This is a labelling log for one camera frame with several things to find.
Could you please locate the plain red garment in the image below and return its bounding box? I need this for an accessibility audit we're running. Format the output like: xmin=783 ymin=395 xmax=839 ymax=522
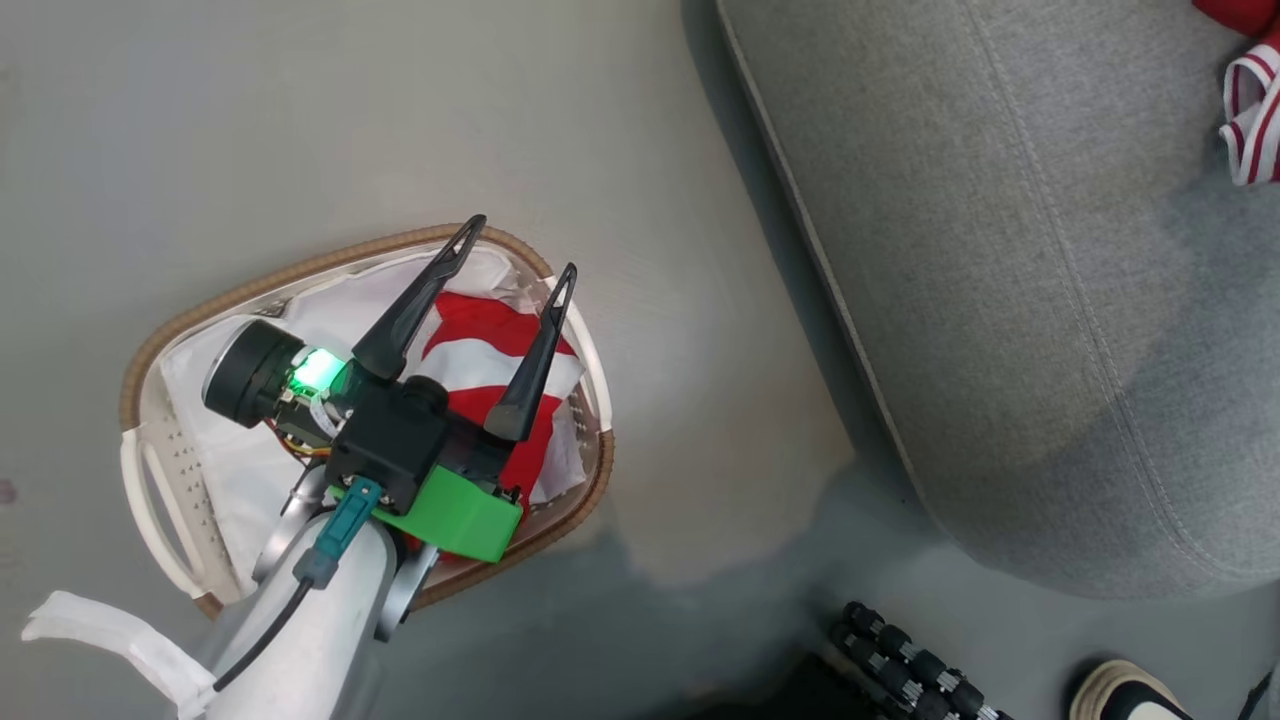
xmin=1191 ymin=0 xmax=1280 ymax=40

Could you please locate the black and beige shoe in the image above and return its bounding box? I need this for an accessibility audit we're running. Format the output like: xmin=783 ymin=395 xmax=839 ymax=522
xmin=1067 ymin=657 xmax=1197 ymax=720

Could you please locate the white fabric strap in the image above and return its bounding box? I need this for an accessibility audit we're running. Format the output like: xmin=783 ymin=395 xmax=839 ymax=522
xmin=20 ymin=589 xmax=219 ymax=720

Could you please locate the grey fabric sofa seat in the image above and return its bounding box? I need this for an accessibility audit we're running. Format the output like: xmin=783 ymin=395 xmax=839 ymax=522
xmin=714 ymin=0 xmax=1280 ymax=602

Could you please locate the black cable with teal plug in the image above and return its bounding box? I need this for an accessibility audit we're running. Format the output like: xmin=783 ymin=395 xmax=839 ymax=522
xmin=213 ymin=477 xmax=386 ymax=693

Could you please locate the white laundry basket wicker rim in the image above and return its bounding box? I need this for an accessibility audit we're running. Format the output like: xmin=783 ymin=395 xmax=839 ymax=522
xmin=118 ymin=224 xmax=617 ymax=620

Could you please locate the thin black cable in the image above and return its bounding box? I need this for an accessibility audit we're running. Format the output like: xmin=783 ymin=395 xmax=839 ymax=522
xmin=1237 ymin=667 xmax=1280 ymax=720

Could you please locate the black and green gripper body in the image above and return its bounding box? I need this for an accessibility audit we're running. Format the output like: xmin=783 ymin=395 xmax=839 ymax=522
xmin=203 ymin=318 xmax=524 ymax=564

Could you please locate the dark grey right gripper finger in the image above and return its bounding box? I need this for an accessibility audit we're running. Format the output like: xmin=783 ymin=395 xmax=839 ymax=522
xmin=484 ymin=263 xmax=579 ymax=444

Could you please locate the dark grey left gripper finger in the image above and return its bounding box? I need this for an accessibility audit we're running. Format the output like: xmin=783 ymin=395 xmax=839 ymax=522
xmin=352 ymin=215 xmax=488 ymax=381

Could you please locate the red white striped trim garment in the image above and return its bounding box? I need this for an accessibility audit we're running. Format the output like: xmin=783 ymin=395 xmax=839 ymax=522
xmin=1217 ymin=40 xmax=1280 ymax=189

